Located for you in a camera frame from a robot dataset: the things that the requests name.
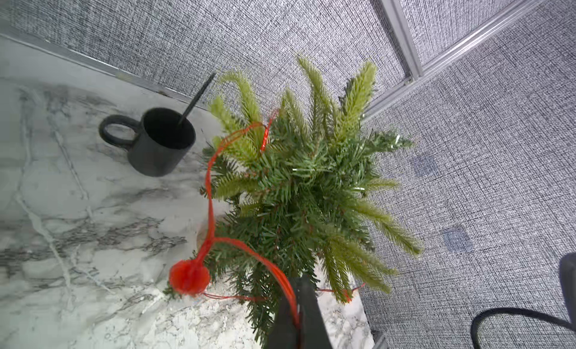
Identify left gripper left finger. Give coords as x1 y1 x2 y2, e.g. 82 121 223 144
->
265 297 301 349

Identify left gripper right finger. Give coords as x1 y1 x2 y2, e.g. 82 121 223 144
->
298 275 332 349

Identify red string lights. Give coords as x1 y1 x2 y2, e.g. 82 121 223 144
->
169 112 354 332

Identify small green christmas tree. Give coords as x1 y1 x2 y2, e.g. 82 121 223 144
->
165 58 422 345

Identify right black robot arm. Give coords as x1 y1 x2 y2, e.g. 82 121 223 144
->
559 252 575 330

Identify black mug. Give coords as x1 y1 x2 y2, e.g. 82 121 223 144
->
98 108 197 177

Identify black stirrer in mug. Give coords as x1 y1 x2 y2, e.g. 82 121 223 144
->
177 73 216 127

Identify black corrugated cable conduit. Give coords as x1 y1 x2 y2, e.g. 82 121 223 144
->
469 306 576 349

